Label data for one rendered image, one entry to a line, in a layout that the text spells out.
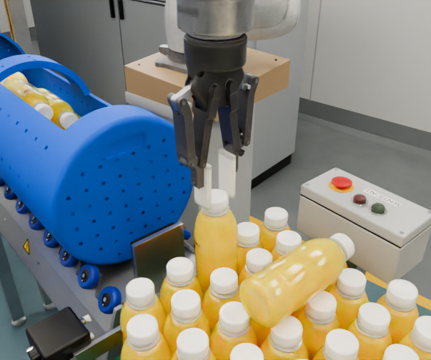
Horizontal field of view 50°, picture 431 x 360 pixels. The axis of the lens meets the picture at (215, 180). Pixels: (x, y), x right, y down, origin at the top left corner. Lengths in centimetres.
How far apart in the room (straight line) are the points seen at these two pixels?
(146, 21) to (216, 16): 250
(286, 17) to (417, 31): 209
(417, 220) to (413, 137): 283
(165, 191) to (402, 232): 41
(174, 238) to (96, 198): 15
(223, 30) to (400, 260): 46
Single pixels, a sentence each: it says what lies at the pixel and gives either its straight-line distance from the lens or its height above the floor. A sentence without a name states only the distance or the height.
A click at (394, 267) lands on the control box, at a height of 104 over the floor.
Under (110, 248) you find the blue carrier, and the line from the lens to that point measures 85.
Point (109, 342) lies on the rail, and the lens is 75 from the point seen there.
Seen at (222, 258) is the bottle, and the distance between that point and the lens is 69.
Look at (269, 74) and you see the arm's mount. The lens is 148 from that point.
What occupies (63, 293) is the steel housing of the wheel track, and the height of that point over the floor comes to 88.
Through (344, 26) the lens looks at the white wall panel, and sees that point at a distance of 364.
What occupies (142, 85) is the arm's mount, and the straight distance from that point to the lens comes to 149.
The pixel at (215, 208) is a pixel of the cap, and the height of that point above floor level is 116.
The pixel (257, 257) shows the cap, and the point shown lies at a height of 108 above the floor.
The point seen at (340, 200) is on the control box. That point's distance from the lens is 81.
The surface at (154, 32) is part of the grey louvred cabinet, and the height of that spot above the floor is 85.
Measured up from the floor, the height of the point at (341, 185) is 111.
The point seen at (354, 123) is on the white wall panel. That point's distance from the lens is 376.
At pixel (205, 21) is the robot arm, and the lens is 52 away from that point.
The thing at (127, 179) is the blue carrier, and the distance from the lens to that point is 80.
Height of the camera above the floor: 153
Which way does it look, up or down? 31 degrees down
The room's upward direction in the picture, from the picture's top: straight up
